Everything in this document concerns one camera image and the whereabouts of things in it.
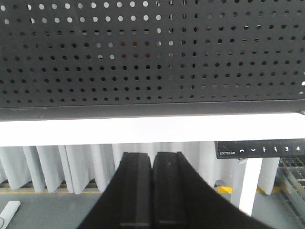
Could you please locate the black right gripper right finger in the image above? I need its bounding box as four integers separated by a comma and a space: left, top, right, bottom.
153, 152, 269, 229

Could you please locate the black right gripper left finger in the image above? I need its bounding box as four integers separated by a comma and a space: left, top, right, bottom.
78, 152, 152, 229

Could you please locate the white standing desk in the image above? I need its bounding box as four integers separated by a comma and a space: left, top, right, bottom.
0, 114, 305, 212

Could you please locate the grey pleated curtain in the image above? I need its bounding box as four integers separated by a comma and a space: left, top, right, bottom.
0, 141, 281, 196

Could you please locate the metal floor grating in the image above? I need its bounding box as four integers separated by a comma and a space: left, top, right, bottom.
275, 156, 305, 227

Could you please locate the black desk height controller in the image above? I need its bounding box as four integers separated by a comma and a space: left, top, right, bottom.
215, 139, 305, 159

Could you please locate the black perforated pegboard panel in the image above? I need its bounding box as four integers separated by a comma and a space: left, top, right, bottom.
0, 0, 305, 121

